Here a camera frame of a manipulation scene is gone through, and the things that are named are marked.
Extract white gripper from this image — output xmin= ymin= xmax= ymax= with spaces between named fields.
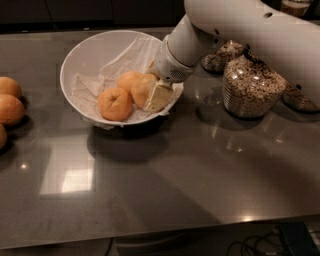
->
xmin=144 ymin=36 xmax=195 ymax=112

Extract orange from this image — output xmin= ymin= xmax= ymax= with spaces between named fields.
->
xmin=0 ymin=94 xmax=25 ymax=126
xmin=98 ymin=87 xmax=132 ymax=121
xmin=0 ymin=77 xmax=22 ymax=98
xmin=117 ymin=71 xmax=143 ymax=95
xmin=131 ymin=74 xmax=158 ymax=108
xmin=0 ymin=124 xmax=8 ymax=150

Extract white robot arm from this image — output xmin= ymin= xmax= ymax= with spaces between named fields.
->
xmin=148 ymin=0 xmax=320 ymax=105

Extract white bowl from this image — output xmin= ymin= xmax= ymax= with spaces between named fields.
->
xmin=59 ymin=30 xmax=185 ymax=127

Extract white paper liner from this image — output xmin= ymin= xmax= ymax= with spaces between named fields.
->
xmin=71 ymin=34 xmax=185 ymax=130

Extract left rear glass cereal jar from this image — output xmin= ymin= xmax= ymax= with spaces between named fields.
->
xmin=201 ymin=40 xmax=244 ymax=73

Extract glass cereal jar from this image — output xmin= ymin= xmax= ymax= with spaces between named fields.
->
xmin=201 ymin=40 xmax=244 ymax=73
xmin=222 ymin=50 xmax=288 ymax=119
xmin=282 ymin=84 xmax=320 ymax=113

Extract front glass cereal jar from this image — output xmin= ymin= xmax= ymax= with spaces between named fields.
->
xmin=222 ymin=50 xmax=288 ymax=119

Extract right rear glass cereal jar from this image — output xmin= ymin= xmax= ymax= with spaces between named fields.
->
xmin=282 ymin=84 xmax=320 ymax=113

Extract black box under table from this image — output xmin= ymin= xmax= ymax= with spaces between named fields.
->
xmin=279 ymin=223 xmax=320 ymax=256

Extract black cables under table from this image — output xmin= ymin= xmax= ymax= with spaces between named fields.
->
xmin=226 ymin=229 xmax=288 ymax=256

